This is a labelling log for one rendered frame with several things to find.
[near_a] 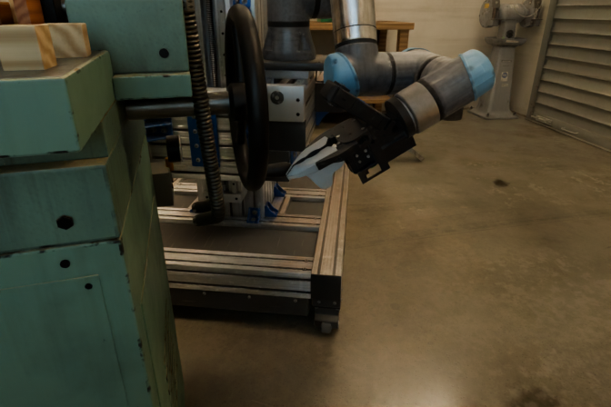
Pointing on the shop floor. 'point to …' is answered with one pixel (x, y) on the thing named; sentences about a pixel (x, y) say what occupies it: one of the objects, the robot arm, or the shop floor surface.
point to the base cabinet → (93, 318)
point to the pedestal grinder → (505, 49)
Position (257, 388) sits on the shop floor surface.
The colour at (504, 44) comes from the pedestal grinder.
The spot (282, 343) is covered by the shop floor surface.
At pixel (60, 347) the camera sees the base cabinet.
